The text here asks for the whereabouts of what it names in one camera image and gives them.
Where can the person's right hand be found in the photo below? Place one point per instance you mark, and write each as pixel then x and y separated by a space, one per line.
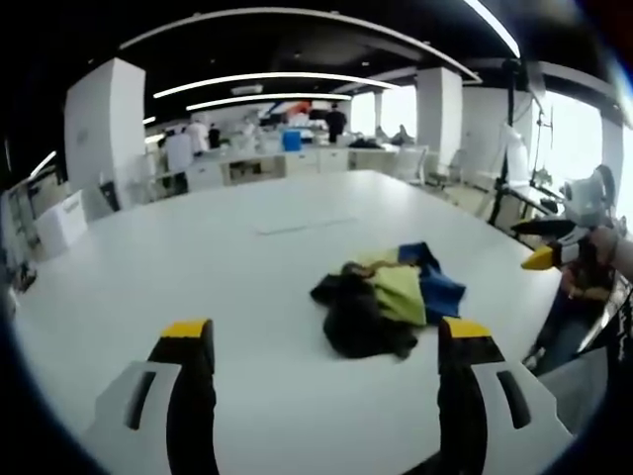
pixel 605 245

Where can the white cardboard box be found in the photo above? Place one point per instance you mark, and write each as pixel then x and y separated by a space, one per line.
pixel 62 225

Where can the black tripod stand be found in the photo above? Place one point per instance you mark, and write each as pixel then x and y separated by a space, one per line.
pixel 505 148

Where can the white office chair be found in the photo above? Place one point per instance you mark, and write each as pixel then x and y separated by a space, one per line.
pixel 411 163

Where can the white counter cabinets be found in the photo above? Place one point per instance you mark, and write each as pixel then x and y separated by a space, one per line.
pixel 297 163

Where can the person's legs in jeans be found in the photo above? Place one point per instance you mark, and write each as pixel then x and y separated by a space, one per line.
pixel 569 326

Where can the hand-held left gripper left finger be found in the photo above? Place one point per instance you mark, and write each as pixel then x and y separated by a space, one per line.
pixel 190 396

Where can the person's shoe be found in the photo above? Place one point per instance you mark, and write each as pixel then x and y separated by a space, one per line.
pixel 534 357

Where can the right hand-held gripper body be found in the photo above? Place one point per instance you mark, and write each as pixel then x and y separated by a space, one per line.
pixel 591 195

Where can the white covered device on stand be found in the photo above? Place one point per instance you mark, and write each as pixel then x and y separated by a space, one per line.
pixel 514 148

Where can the long ceiling light strip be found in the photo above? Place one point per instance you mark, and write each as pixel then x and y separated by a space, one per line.
pixel 494 25
pixel 267 100
pixel 277 79

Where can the black green blue garment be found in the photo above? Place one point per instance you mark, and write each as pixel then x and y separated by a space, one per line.
pixel 376 307

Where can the blue box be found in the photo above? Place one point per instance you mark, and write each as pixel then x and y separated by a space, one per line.
pixel 292 140

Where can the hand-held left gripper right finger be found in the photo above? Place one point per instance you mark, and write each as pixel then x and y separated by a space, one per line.
pixel 462 396

